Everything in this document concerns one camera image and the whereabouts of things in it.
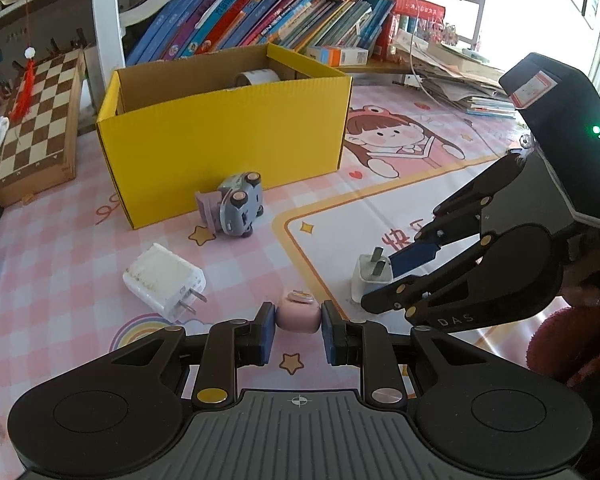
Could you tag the small pink toy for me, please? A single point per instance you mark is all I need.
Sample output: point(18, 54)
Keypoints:
point(297, 316)

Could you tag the white paper roll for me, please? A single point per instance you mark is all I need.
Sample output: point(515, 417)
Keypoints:
point(260, 77)

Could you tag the small white charger plug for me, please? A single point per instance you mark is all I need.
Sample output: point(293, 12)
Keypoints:
point(367, 276)

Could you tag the red tassel hanging ornament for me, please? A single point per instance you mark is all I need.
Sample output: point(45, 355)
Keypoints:
point(24, 87)

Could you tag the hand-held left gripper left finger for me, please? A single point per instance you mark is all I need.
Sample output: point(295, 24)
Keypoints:
point(267, 334)

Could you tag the person's right hand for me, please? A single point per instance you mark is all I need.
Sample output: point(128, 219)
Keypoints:
point(582, 285)

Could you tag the large white charger plug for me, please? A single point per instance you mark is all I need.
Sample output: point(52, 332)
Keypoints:
point(160, 280)

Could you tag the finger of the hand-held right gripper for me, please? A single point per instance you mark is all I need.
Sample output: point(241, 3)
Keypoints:
point(395, 295)
point(414, 257)

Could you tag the red book box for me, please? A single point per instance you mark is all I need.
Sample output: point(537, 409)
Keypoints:
point(415, 10)

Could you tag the orange and white small box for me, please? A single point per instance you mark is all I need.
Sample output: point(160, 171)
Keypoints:
point(337, 55)

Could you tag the grey blue toy car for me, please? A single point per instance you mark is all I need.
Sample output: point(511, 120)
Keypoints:
point(236, 205)

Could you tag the stack of papers and booklets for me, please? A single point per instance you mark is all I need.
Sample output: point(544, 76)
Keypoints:
point(455, 75)

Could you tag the row of colourful books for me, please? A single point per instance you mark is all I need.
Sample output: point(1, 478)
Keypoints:
point(240, 15)

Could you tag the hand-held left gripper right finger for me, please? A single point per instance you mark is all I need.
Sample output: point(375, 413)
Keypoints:
point(329, 334)

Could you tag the pink printed table mat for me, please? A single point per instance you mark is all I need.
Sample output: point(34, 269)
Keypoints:
point(130, 220)

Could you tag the yellow cardboard box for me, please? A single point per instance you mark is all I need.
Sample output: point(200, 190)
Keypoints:
point(205, 150)

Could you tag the wooden chessboard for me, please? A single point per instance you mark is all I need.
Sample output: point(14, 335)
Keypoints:
point(30, 125)

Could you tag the person's right forearm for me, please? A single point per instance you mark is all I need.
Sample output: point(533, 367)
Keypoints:
point(575, 345)

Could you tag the row of dark chess pieces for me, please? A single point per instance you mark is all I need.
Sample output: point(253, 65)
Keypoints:
point(55, 47)

